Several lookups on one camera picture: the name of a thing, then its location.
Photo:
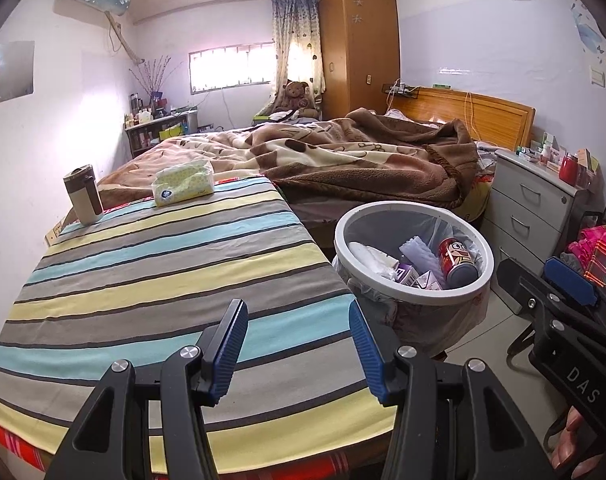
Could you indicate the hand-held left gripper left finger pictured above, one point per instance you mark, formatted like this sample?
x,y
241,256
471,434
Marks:
x,y
228,350

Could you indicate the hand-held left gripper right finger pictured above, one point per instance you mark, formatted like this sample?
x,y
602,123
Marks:
x,y
368,350

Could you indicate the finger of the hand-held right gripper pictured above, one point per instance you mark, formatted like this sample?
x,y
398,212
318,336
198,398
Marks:
x,y
570,282
523,285

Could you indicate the white trash bin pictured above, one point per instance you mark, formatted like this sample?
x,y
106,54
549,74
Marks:
x,y
413,297

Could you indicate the printed tin can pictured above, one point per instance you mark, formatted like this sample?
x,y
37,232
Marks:
x,y
455,260

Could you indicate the long purple and white box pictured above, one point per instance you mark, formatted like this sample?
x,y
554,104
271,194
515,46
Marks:
x,y
408,275

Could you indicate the purple milk carton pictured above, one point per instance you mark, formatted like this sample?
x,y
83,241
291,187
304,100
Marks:
x,y
428,281

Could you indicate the cream canvas bag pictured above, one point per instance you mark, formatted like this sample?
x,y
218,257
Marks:
x,y
370,257

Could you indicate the pale blue foam net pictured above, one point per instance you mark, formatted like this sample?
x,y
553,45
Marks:
x,y
418,255

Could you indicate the person's right hand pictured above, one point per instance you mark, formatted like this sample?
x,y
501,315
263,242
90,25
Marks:
x,y
578,445

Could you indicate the pink plaid bag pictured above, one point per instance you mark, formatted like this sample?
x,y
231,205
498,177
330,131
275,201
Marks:
x,y
600,260

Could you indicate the grey drawer nightstand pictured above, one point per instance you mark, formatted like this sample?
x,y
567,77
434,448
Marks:
x,y
528,200

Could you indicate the red jar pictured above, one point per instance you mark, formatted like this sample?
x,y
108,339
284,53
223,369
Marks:
x,y
567,170

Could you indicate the pile of small medicine boxes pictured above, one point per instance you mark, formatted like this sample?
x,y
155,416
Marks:
x,y
543,152

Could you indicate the wooden headboard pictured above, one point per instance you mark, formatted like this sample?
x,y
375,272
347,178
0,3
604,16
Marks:
x,y
498,120

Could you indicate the yellow tissue pack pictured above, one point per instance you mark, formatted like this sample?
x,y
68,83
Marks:
x,y
183,182

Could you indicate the brown patterned blanket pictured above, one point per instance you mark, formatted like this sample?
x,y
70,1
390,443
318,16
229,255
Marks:
x,y
333,160

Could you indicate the brown and cream travel mug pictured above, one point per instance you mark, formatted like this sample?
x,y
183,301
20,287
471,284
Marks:
x,y
83,200

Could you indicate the cluttered shelf unit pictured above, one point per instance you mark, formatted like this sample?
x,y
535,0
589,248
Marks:
x,y
153,135

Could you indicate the power strip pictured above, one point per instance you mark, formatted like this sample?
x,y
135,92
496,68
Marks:
x,y
398,90

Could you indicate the red plaid cloth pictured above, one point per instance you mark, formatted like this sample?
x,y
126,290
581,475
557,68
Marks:
x,y
13,447

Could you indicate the brown teddy bear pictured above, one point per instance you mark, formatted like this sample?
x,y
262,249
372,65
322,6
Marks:
x,y
295,100

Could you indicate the barred window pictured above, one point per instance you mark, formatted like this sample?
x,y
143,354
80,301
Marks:
x,y
230,67

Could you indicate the vase of bare branches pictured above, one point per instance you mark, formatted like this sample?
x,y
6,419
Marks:
x,y
150,77

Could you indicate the wooden wardrobe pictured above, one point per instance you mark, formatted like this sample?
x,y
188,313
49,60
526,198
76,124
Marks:
x,y
358,50

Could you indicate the patterned curtain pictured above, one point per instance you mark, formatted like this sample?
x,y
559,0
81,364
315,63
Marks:
x,y
298,50

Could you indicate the wrapped air conditioner pipe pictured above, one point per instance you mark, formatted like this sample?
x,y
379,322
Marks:
x,y
125,42

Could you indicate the white wall switch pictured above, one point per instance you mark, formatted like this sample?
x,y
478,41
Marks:
x,y
598,74

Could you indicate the blue wall decal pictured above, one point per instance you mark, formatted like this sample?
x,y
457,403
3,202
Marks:
x,y
588,30

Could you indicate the grey wall poster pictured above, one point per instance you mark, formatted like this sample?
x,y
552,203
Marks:
x,y
15,72

